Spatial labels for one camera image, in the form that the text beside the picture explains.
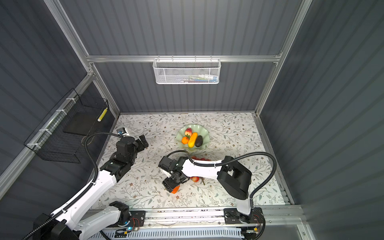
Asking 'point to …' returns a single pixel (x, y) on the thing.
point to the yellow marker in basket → (102, 114)
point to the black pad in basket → (80, 123)
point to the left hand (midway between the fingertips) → (136, 138)
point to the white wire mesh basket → (186, 71)
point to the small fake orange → (185, 140)
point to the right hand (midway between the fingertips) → (172, 186)
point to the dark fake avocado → (199, 141)
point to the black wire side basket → (61, 137)
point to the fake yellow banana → (193, 138)
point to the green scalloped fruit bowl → (200, 129)
